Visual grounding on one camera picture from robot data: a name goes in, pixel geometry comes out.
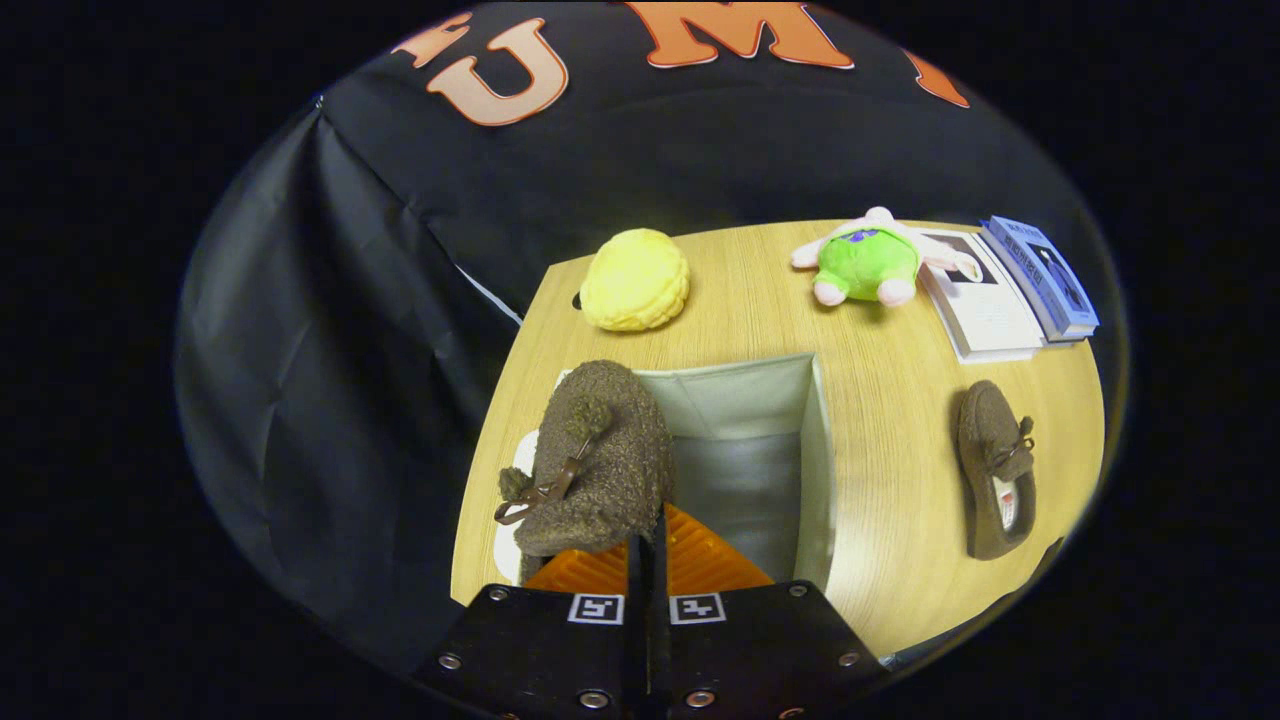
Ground grey fabric storage box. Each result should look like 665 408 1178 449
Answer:
495 352 837 593

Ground pink plush toy green clothes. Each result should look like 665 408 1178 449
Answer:
790 207 984 308

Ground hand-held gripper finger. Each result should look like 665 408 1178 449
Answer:
415 535 651 719
655 503 891 719

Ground white book with portrait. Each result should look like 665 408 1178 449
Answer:
915 230 1046 363

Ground brown fleece shoe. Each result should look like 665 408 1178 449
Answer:
957 380 1038 561
493 360 676 586

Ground yellow plush bun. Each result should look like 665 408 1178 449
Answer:
579 228 691 333

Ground blue book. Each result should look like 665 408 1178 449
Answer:
980 215 1101 343

